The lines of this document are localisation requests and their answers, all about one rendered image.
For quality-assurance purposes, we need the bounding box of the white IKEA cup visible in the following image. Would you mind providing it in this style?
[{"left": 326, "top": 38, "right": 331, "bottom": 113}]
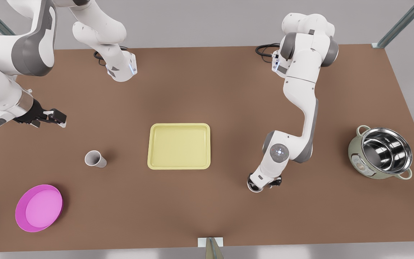
[
  {"left": 84, "top": 150, "right": 107, "bottom": 168},
  {"left": 247, "top": 175, "right": 266, "bottom": 193}
]

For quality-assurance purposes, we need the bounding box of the black cable loop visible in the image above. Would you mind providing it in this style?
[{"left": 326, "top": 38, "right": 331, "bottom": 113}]
[
  {"left": 255, "top": 43, "right": 281, "bottom": 64},
  {"left": 93, "top": 46, "right": 129, "bottom": 67}
]

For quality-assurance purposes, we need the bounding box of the green pot with steel interior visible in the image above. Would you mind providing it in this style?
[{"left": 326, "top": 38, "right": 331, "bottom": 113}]
[{"left": 348, "top": 125, "right": 413, "bottom": 180}]

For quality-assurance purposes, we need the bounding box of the pink round bowl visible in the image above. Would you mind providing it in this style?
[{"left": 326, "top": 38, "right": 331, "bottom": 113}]
[{"left": 15, "top": 184, "right": 64, "bottom": 232}]

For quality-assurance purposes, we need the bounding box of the yellow rectangular tray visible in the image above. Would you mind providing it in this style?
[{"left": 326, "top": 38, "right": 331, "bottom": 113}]
[{"left": 147, "top": 123, "right": 211, "bottom": 170}]

